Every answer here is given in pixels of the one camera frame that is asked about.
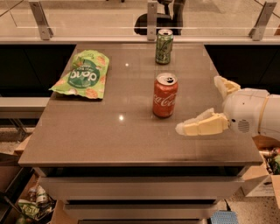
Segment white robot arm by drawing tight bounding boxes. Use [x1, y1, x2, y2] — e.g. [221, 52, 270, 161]
[175, 75, 280, 140]

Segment right metal railing bracket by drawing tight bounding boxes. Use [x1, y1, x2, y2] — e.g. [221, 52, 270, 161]
[248, 0, 277, 41]

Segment middle metal railing bracket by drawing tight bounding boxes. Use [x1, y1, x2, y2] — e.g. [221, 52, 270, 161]
[147, 0, 158, 41]

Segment cardboard box right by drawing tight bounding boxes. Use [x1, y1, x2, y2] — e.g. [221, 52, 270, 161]
[241, 135, 280, 209]

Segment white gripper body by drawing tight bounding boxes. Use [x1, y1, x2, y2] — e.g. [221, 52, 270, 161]
[222, 88, 270, 136]

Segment grey drawer cabinet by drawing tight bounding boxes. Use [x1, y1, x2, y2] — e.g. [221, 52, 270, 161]
[17, 163, 264, 224]

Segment black office chair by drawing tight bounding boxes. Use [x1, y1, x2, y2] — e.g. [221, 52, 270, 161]
[134, 0, 186, 35]

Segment blue perforated mat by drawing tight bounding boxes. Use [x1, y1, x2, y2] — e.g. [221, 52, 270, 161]
[210, 211, 239, 224]

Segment metal railing bracket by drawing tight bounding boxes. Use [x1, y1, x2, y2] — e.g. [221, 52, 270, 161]
[147, 0, 158, 41]
[248, 0, 277, 41]
[28, 0, 53, 40]

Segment green soda can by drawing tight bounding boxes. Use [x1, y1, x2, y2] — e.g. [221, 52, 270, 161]
[156, 29, 173, 65]

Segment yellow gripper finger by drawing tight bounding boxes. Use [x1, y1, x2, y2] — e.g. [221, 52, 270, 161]
[175, 108, 229, 136]
[214, 75, 241, 99]

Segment red coke can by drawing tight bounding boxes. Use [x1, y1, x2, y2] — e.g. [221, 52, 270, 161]
[152, 73, 179, 118]

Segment green snack chip bag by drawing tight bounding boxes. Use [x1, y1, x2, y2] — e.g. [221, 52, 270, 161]
[51, 50, 109, 100]

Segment left metal railing bracket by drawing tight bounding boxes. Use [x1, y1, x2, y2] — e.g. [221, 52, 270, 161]
[28, 0, 53, 40]

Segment box of snacks left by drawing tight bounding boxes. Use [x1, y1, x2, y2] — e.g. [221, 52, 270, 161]
[0, 166, 55, 224]

